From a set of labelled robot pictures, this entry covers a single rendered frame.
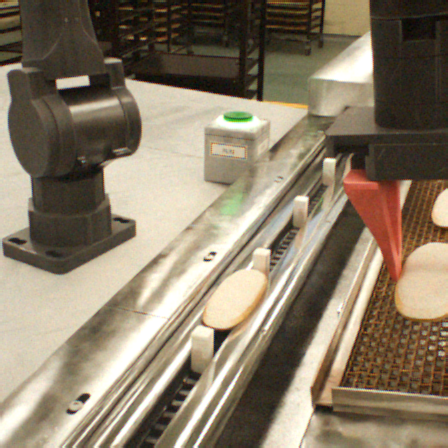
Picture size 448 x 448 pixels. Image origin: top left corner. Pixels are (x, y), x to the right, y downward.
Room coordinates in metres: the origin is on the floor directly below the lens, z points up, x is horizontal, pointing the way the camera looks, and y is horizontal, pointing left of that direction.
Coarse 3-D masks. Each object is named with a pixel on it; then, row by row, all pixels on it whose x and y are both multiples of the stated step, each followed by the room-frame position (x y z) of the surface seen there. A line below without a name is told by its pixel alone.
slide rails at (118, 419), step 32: (320, 160) 0.87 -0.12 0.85; (288, 192) 0.75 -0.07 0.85; (288, 256) 0.58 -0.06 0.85; (192, 320) 0.46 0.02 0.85; (256, 320) 0.47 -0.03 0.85; (160, 352) 0.42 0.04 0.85; (224, 352) 0.42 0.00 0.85; (160, 384) 0.38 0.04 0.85; (128, 416) 0.35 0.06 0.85; (192, 416) 0.35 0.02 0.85
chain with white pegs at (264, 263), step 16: (320, 192) 0.78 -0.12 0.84; (304, 208) 0.67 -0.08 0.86; (288, 240) 0.64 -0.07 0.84; (256, 256) 0.54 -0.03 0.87; (272, 256) 0.60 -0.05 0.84; (192, 336) 0.41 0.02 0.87; (208, 336) 0.41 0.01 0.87; (224, 336) 0.46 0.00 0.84; (192, 352) 0.41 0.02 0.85; (208, 352) 0.41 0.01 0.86; (192, 368) 0.41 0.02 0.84; (192, 384) 0.40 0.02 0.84; (176, 400) 0.38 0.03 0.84; (160, 416) 0.36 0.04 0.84; (144, 432) 0.35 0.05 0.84; (160, 432) 0.35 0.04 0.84
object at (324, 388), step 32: (416, 192) 0.65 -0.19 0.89; (416, 224) 0.57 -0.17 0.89; (352, 288) 0.43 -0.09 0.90; (384, 288) 0.45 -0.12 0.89; (352, 320) 0.40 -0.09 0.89; (384, 320) 0.40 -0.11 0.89; (384, 352) 0.36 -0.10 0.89; (320, 384) 0.33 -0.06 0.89; (352, 384) 0.33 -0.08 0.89; (416, 416) 0.30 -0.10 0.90
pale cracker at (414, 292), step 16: (416, 256) 0.39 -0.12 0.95; (432, 256) 0.39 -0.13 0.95; (400, 272) 0.38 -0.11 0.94; (416, 272) 0.37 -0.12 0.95; (432, 272) 0.37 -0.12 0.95; (400, 288) 0.35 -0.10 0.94; (416, 288) 0.35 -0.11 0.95; (432, 288) 0.35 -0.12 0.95; (400, 304) 0.34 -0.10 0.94; (416, 304) 0.33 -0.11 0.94; (432, 304) 0.33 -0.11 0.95; (416, 320) 0.33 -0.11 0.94; (432, 320) 0.33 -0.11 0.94
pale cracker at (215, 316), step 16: (240, 272) 0.53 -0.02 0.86; (256, 272) 0.53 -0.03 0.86; (224, 288) 0.50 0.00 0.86; (240, 288) 0.50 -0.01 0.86; (256, 288) 0.50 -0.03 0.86; (208, 304) 0.48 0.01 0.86; (224, 304) 0.47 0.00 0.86; (240, 304) 0.47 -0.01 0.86; (256, 304) 0.49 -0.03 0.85; (208, 320) 0.46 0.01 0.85; (224, 320) 0.46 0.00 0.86; (240, 320) 0.46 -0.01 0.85
